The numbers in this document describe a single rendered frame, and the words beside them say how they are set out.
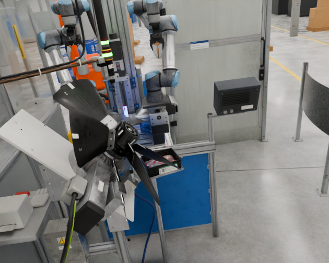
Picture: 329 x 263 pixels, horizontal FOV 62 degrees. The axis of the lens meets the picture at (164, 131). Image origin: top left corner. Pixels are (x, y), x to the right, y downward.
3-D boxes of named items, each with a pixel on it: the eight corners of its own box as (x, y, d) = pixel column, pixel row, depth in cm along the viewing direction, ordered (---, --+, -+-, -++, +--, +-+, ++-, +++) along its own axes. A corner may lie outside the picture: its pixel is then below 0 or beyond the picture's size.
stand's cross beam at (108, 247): (83, 256, 149) (82, 251, 147) (85, 250, 153) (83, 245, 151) (118, 251, 150) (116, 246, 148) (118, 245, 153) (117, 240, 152)
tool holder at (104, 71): (104, 81, 120) (100, 59, 116) (97, 79, 125) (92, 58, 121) (122, 76, 125) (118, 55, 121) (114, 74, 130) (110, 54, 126)
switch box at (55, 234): (60, 252, 143) (48, 220, 134) (89, 248, 144) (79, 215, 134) (56, 267, 135) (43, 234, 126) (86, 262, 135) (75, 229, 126)
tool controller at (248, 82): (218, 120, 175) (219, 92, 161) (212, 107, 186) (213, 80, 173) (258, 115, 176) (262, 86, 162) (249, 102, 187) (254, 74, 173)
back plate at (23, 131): (131, 244, 116) (133, 243, 115) (-25, 151, 92) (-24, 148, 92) (133, 175, 164) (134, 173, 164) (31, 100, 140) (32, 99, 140)
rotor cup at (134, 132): (102, 151, 120) (121, 130, 117) (98, 132, 131) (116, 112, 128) (127, 163, 129) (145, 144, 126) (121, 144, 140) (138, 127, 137)
